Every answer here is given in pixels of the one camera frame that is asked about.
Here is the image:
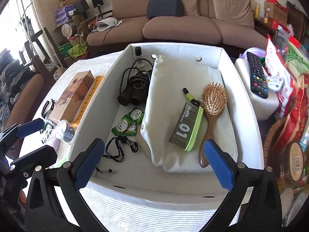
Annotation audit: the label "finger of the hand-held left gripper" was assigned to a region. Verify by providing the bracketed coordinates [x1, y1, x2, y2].
[0, 118, 45, 150]
[0, 145, 58, 178]

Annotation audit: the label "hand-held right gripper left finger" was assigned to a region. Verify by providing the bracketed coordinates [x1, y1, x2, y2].
[24, 138, 109, 232]

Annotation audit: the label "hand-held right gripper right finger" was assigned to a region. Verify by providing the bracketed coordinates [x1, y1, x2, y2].
[200, 139, 283, 232]

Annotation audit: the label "clear capped cream bottle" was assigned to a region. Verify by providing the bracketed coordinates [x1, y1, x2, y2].
[55, 119, 76, 142]

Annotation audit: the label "small green packet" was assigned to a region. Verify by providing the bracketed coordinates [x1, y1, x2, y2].
[40, 122, 56, 141]
[124, 123, 138, 136]
[111, 121, 128, 137]
[127, 108, 145, 124]

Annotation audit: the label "green pill case with strap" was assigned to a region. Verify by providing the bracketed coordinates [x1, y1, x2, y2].
[168, 87, 204, 152]

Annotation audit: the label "white storage box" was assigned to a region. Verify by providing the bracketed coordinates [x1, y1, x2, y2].
[66, 42, 265, 207]

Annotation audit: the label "purple egg-shaped sponge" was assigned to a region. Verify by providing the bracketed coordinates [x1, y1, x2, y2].
[42, 135, 61, 157]

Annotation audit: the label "black smart band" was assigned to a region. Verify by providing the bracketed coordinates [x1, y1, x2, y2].
[42, 99, 55, 118]

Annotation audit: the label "brown armchair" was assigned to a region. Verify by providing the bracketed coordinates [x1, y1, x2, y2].
[0, 74, 45, 131]

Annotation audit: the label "pile of clothes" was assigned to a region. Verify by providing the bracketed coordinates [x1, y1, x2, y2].
[0, 48, 32, 107]

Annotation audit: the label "brown cardboard box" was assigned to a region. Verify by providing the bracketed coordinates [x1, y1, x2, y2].
[49, 70, 95, 124]

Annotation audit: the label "wicker basket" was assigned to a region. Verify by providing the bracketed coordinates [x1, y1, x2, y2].
[263, 118, 309, 199]

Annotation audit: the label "wooden hairbrush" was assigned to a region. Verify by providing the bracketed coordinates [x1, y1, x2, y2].
[198, 83, 228, 168]

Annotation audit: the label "white plastic container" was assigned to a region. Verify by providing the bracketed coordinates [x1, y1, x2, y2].
[235, 57, 282, 121]

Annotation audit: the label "brown lidded jar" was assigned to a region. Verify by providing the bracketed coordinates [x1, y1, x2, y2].
[281, 141, 305, 182]

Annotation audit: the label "dark wooden chair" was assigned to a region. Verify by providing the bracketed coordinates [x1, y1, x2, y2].
[18, 26, 63, 73]

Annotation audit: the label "green plastic bag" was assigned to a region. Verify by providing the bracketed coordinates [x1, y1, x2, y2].
[67, 44, 88, 58]

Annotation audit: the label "white cloth bag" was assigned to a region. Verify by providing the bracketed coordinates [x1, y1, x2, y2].
[140, 55, 238, 173]

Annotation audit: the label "small white remote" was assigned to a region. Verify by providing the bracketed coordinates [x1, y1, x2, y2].
[264, 75, 285, 92]

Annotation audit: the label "black remote control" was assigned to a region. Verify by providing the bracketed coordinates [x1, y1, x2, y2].
[246, 51, 269, 99]

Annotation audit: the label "round biscuit tin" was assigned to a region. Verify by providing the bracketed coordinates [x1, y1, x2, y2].
[61, 22, 76, 37]

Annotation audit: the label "red and white snack bag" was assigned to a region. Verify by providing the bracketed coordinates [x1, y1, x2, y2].
[265, 35, 296, 116]

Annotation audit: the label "stack of purple boxes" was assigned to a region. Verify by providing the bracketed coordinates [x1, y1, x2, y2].
[55, 5, 76, 22]

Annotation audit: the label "purple plastic lid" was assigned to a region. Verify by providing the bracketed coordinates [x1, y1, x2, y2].
[243, 47, 266, 60]

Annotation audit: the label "small black capped bottle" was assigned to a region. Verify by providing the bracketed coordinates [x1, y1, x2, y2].
[134, 46, 145, 69]

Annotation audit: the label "white massager device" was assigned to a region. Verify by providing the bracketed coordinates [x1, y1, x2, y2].
[96, 18, 119, 32]

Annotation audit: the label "green snack bag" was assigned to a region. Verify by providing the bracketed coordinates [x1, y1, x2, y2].
[286, 41, 309, 78]

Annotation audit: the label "brown sofa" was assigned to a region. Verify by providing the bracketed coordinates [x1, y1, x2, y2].
[86, 0, 268, 54]

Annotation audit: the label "dark wooden shelf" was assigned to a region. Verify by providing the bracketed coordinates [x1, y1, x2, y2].
[253, 0, 305, 44]

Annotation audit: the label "dark lumbar cushion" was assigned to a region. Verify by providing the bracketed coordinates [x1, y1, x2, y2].
[146, 0, 185, 20]

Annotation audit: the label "black lanyard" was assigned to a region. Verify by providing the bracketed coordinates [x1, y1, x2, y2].
[95, 135, 139, 174]

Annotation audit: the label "black binoculars with cord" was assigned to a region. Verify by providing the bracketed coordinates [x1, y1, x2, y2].
[117, 60, 153, 107]

